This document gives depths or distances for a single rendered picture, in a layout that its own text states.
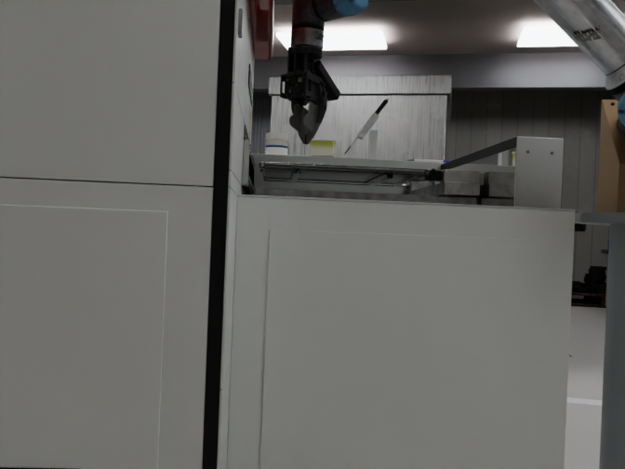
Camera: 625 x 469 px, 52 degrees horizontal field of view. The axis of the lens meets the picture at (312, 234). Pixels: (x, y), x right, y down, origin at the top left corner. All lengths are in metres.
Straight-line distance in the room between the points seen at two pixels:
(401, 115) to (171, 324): 5.24
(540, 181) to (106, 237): 0.81
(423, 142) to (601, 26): 4.86
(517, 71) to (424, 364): 7.42
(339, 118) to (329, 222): 5.02
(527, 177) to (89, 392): 0.87
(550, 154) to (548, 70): 7.21
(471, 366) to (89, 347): 0.67
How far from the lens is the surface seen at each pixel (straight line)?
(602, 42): 1.25
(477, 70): 8.47
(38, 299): 1.02
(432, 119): 6.07
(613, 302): 1.47
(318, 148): 1.93
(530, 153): 1.33
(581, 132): 9.26
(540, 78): 8.50
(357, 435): 1.22
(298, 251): 1.16
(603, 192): 1.51
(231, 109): 0.98
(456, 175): 1.46
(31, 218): 1.01
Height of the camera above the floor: 0.76
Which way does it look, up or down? level
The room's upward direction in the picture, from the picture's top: 2 degrees clockwise
